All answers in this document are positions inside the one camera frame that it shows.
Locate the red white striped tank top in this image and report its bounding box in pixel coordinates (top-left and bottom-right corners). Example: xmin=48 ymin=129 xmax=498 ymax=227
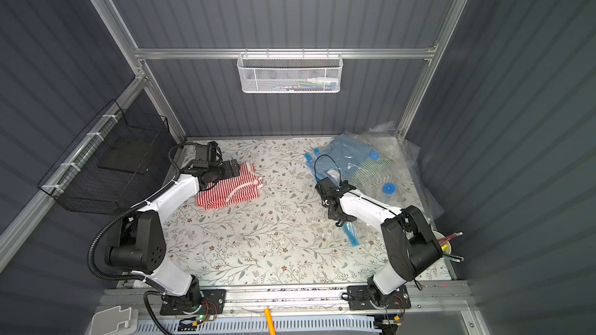
xmin=195 ymin=162 xmax=263 ymax=210

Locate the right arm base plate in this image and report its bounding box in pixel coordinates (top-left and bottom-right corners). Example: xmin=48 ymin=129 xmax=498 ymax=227
xmin=341 ymin=285 xmax=411 ymax=311

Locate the white wire wall basket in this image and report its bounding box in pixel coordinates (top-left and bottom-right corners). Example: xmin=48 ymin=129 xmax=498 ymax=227
xmin=237 ymin=54 xmax=344 ymax=94

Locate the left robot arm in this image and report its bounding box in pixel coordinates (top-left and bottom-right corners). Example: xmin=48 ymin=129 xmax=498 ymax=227
xmin=104 ymin=141 xmax=240 ymax=300

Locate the vacuum bag with green striped garment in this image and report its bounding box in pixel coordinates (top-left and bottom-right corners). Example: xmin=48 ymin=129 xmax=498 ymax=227
xmin=345 ymin=121 xmax=421 ymax=189

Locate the white plastic holder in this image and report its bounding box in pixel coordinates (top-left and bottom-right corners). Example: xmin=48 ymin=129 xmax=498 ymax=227
xmin=85 ymin=306 xmax=139 ymax=335

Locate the black wire wall basket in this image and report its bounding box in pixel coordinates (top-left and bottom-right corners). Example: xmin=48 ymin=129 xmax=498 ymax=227
xmin=38 ymin=105 xmax=175 ymax=215

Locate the orange pencil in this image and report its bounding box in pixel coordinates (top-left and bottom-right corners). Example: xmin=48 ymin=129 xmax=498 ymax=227
xmin=264 ymin=308 xmax=276 ymax=335

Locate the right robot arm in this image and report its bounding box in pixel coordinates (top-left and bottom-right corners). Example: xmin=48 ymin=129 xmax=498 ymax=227
xmin=314 ymin=178 xmax=443 ymax=296

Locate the vacuum bag with blue garment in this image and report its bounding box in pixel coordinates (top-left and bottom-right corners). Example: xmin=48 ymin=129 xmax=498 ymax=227
xmin=304 ymin=133 xmax=381 ymax=184

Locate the white pen cup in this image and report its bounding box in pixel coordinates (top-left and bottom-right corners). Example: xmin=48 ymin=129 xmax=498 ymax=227
xmin=433 ymin=231 xmax=457 ymax=260

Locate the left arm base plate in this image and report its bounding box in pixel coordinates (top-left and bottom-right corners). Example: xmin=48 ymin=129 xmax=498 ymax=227
xmin=159 ymin=289 xmax=228 ymax=316

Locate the black corrugated cable conduit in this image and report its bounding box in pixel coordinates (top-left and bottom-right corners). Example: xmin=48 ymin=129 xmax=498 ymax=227
xmin=87 ymin=204 xmax=173 ymax=335

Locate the clear blue-zip vacuum bag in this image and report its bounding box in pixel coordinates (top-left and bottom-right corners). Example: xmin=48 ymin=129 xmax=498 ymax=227
xmin=297 ymin=181 xmax=445 ymax=248

